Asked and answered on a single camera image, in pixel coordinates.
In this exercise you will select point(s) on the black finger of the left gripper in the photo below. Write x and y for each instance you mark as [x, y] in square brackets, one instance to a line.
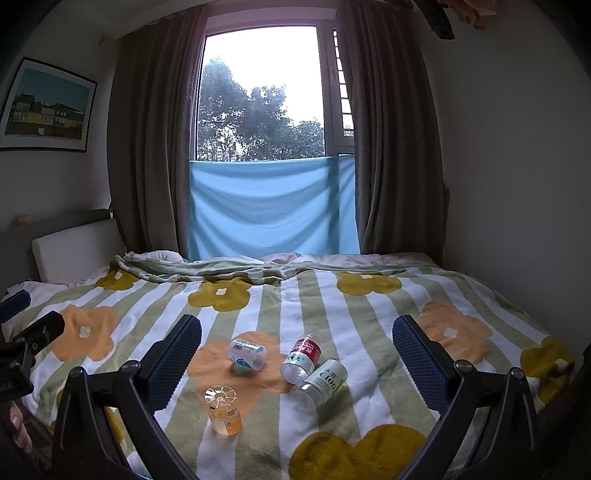
[18, 355]

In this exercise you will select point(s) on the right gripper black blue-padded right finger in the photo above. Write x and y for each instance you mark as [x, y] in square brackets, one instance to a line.
[456, 389]

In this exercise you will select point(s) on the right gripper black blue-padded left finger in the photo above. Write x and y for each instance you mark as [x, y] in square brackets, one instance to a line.
[84, 444]

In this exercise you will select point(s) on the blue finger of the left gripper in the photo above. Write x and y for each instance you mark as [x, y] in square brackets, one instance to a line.
[13, 305]

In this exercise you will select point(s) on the clear orange-label cup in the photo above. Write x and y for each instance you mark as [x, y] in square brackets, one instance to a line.
[221, 403]

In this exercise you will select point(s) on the white blue-label cup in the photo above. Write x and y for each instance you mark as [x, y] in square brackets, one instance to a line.
[246, 355]

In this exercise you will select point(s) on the person's left hand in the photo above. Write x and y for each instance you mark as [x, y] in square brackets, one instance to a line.
[18, 429]

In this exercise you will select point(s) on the dark headboard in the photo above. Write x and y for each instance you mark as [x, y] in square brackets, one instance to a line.
[17, 259]

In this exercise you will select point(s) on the white pillow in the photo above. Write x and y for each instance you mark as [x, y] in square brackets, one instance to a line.
[73, 254]

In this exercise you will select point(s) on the floral striped blanket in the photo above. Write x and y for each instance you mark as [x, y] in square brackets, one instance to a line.
[373, 425]

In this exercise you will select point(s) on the framed town picture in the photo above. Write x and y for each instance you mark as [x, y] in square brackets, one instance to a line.
[47, 108]

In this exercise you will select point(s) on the light blue hanging cloth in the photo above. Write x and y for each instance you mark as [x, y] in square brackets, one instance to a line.
[260, 208]

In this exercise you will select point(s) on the right brown curtain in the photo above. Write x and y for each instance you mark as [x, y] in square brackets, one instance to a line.
[400, 190]

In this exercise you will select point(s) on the brown curtain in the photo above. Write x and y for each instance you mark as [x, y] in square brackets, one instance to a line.
[400, 190]
[152, 122]

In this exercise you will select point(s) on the left brown curtain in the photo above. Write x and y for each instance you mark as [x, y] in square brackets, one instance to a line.
[152, 122]

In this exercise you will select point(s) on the window with white frame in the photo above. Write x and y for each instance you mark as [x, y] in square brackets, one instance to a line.
[273, 90]

